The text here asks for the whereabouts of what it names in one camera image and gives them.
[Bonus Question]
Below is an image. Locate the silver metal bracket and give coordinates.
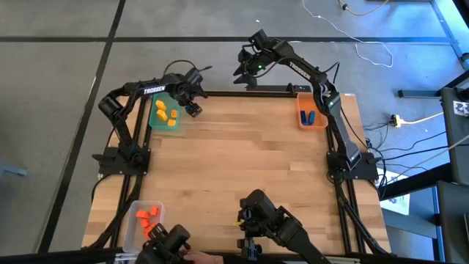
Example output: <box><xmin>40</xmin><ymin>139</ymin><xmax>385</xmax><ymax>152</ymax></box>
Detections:
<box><xmin>325</xmin><ymin>255</ymin><xmax>362</xmax><ymax>264</ymax></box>

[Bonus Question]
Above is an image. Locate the white floor cable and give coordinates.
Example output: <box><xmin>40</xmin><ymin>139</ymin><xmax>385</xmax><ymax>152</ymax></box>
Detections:
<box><xmin>301</xmin><ymin>0</ymin><xmax>395</xmax><ymax>69</ymax></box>

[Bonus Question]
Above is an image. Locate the white power strip cord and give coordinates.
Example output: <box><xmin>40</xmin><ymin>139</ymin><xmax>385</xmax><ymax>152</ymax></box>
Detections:
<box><xmin>401</xmin><ymin>111</ymin><xmax>444</xmax><ymax>125</ymax></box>

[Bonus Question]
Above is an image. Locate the grey floor bracket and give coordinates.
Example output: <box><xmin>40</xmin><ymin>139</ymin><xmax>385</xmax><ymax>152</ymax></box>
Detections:
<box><xmin>0</xmin><ymin>163</ymin><xmax>29</xmax><ymax>177</ymax></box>

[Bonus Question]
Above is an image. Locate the black side table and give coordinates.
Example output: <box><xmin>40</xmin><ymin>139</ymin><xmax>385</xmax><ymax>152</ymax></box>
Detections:
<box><xmin>439</xmin><ymin>86</ymin><xmax>469</xmax><ymax>186</ymax></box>

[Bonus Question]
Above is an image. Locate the black aluminium table frame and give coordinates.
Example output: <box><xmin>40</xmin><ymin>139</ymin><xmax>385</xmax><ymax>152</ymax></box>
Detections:
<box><xmin>84</xmin><ymin>89</ymin><xmax>393</xmax><ymax>264</ymax></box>

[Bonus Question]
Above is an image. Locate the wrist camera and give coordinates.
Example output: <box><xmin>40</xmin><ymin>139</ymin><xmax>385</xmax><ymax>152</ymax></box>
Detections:
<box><xmin>248</xmin><ymin>29</ymin><xmax>270</xmax><ymax>51</ymax></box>
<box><xmin>185</xmin><ymin>67</ymin><xmax>205</xmax><ymax>87</ymax></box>

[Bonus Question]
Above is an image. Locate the clear plastic bin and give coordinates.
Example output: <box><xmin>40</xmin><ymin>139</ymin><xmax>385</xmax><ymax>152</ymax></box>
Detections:
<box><xmin>122</xmin><ymin>200</ymin><xmax>166</xmax><ymax>254</ymax></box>

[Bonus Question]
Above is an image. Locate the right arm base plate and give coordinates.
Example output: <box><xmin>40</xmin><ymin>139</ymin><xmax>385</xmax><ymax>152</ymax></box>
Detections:
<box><xmin>326</xmin><ymin>152</ymin><xmax>379</xmax><ymax>181</ymax></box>

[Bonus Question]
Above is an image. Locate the dark floor bar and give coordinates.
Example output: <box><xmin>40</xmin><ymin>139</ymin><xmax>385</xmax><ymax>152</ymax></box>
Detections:
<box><xmin>398</xmin><ymin>89</ymin><xmax>443</xmax><ymax>99</ymax></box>

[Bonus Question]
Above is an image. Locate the yellow floor cable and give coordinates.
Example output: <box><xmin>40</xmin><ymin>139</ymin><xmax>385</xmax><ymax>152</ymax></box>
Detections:
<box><xmin>336</xmin><ymin>0</ymin><xmax>389</xmax><ymax>18</ymax></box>

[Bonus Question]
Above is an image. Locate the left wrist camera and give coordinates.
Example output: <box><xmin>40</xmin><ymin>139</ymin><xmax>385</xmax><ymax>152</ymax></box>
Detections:
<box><xmin>185</xmin><ymin>67</ymin><xmax>205</xmax><ymax>87</ymax></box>

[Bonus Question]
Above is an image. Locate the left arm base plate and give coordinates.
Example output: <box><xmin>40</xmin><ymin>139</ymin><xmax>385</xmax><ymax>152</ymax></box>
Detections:
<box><xmin>91</xmin><ymin>146</ymin><xmax>151</xmax><ymax>176</ymax></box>

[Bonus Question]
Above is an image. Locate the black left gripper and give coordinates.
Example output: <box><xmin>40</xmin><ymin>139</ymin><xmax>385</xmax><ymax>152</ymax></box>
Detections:
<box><xmin>171</xmin><ymin>81</ymin><xmax>208</xmax><ymax>118</ymax></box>

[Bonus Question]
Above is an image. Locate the black white fiducial tag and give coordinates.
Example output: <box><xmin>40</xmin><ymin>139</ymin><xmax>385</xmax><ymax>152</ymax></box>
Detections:
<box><xmin>453</xmin><ymin>100</ymin><xmax>469</xmax><ymax>117</ymax></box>

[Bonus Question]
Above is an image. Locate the black mounting bar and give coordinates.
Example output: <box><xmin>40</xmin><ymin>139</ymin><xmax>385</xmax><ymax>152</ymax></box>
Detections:
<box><xmin>245</xmin><ymin>83</ymin><xmax>311</xmax><ymax>92</ymax></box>

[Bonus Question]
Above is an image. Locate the teal translucent plastic bin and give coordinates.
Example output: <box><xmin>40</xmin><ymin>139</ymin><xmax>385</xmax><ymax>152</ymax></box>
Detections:
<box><xmin>148</xmin><ymin>92</ymin><xmax>183</xmax><ymax>132</ymax></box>

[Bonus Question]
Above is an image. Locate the black floor cable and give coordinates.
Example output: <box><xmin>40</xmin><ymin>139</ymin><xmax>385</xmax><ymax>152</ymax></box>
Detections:
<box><xmin>366</xmin><ymin>130</ymin><xmax>450</xmax><ymax>162</ymax></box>

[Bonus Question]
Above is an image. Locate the orange translucent plastic bin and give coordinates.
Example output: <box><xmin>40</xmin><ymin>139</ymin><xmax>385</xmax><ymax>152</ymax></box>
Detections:
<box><xmin>295</xmin><ymin>92</ymin><xmax>329</xmax><ymax>132</ymax></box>

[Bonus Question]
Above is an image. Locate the person's hand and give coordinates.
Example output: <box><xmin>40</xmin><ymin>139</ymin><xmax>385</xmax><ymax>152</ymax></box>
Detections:
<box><xmin>182</xmin><ymin>250</ymin><xmax>224</xmax><ymax>264</ymax></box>

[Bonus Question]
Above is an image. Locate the blue metal table leg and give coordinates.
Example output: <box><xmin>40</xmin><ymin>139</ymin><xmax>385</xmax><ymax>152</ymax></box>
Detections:
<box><xmin>432</xmin><ymin>0</ymin><xmax>469</xmax><ymax>70</ymax></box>

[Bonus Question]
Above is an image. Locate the white paper sheet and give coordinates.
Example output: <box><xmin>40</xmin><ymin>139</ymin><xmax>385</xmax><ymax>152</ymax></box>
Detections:
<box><xmin>380</xmin><ymin>175</ymin><xmax>411</xmax><ymax>216</ymax></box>

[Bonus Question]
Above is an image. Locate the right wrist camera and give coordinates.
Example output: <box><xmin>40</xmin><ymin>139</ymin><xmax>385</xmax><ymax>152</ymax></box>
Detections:
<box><xmin>248</xmin><ymin>29</ymin><xmax>270</xmax><ymax>51</ymax></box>

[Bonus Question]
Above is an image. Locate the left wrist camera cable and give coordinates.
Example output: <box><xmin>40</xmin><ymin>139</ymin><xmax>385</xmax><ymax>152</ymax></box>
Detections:
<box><xmin>163</xmin><ymin>59</ymin><xmax>213</xmax><ymax>80</ymax></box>

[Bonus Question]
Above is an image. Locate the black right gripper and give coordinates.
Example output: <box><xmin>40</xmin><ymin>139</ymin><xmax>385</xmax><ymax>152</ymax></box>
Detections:
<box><xmin>233</xmin><ymin>43</ymin><xmax>279</xmax><ymax>88</ymax></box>

